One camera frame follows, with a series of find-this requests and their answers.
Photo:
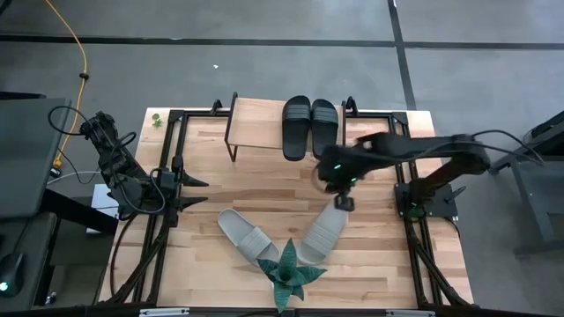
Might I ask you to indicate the white plant pot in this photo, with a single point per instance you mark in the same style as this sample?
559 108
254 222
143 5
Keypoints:
275 288

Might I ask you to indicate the dark grey metal stand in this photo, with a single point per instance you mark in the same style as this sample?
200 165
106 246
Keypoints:
531 198

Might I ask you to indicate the black aluminium table frame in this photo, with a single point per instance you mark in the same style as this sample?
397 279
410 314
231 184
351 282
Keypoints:
175 116

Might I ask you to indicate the black floor tape strip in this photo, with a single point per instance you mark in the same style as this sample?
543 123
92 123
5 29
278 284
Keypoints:
403 70
220 41

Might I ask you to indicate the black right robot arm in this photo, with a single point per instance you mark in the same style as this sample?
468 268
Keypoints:
423 147

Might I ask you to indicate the dark grey desk panel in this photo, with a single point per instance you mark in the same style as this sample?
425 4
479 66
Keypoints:
26 154

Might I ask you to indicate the grey slide sandal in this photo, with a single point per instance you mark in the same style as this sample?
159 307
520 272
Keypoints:
319 238
247 238

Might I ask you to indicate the wooden shelf with black frame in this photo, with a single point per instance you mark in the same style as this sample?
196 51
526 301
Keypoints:
255 127

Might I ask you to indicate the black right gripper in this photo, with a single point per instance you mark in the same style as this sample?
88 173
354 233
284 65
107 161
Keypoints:
341 193

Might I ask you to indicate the black desk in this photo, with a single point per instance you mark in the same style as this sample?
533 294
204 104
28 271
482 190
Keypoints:
35 264

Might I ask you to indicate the black slide sandal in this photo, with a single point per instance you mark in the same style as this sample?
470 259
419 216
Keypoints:
296 132
324 127

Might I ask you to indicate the green artificial plant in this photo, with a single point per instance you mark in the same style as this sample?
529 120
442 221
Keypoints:
288 275

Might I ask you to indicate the small green leaf sprig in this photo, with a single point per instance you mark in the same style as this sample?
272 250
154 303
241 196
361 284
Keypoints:
157 120

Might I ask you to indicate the silver metal bracket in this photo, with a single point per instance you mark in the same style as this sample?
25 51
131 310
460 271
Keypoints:
163 312
410 313

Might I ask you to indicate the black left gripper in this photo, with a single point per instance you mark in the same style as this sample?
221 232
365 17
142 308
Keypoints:
172 189

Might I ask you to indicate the black computer mouse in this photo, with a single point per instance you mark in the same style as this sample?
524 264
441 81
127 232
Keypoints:
9 273

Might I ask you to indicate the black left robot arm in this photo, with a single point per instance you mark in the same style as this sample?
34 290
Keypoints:
116 163

